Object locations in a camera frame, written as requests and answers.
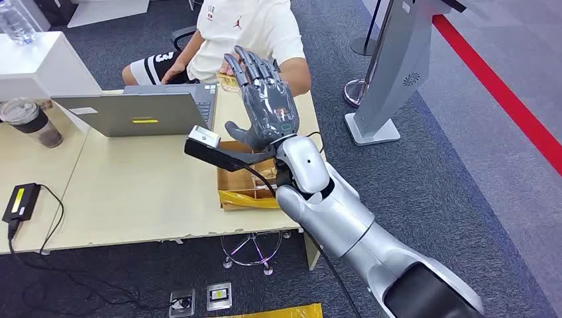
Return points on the person's right hand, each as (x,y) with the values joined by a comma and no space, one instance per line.
(174,72)

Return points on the person's left hand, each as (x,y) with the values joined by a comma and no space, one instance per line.
(227,68)

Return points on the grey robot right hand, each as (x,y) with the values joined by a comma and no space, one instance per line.
(270,109)

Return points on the person's right forearm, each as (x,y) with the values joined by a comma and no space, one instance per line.
(189,48)

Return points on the person's left forearm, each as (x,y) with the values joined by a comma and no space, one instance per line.
(296,74)

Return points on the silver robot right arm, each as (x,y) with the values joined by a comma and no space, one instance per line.
(342,219)

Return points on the person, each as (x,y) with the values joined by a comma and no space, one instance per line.
(246,35)

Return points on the black card reader yellow label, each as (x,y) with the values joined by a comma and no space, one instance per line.
(22,202)

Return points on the black office chair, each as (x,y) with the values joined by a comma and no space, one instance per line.
(184,30)

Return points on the grey laptop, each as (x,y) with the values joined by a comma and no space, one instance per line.
(131,114)

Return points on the cardboard box with dividers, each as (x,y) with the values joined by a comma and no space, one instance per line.
(241,180)

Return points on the chrome stanchion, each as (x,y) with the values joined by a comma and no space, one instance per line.
(353,94)

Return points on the white platform board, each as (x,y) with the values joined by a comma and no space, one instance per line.
(110,11)

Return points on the crumpled yellow tape strip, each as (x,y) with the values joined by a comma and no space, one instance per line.
(246,201)

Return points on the grey stanchion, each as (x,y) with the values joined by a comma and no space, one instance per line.
(362,46)

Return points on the chrome stool base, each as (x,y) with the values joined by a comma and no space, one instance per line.
(253,240)

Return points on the grey kiosk stand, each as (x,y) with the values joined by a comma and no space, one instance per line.
(395,66)

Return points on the dark cabinet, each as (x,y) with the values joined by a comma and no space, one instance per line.
(55,11)

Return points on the white cabinet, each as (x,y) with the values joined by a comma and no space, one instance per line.
(39,66)

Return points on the plastic cup with lid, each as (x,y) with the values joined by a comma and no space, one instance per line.
(30,125)

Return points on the clear water bottle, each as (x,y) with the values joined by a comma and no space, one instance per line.
(15,22)

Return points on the silver floor socket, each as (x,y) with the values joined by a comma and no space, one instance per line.
(219,296)

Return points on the floor socket with plug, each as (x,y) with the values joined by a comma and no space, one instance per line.
(182,303)

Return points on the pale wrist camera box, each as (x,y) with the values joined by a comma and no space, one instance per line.
(204,136)

